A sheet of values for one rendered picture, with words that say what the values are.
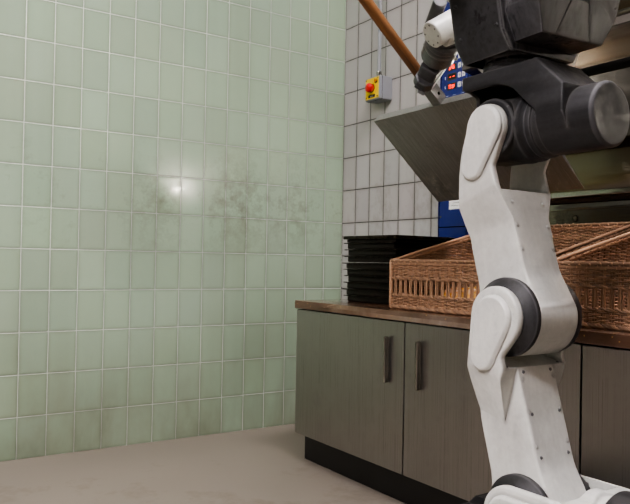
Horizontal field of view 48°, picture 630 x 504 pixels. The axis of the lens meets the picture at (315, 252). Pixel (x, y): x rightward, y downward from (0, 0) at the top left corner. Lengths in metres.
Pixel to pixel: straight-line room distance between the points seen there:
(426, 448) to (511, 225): 0.93
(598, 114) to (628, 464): 0.77
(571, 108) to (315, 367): 1.51
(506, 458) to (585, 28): 0.78
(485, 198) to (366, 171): 1.86
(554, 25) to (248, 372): 2.14
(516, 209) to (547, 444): 0.42
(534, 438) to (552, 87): 0.61
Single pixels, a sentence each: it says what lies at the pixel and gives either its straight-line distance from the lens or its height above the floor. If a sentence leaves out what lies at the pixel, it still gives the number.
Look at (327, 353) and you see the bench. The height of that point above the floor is 0.41.
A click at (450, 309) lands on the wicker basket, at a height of 0.59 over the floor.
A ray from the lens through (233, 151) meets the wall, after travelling 3.05.
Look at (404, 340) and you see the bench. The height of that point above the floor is 0.49.
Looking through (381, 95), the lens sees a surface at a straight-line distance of 3.07.
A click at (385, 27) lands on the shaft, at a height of 1.33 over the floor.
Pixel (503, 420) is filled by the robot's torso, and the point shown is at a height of 0.44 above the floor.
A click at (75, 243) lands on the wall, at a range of 2.79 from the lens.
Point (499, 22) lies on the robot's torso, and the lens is 1.36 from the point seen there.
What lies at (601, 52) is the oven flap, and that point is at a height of 1.37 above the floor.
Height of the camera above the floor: 0.72
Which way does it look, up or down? 1 degrees up
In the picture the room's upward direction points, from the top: 1 degrees clockwise
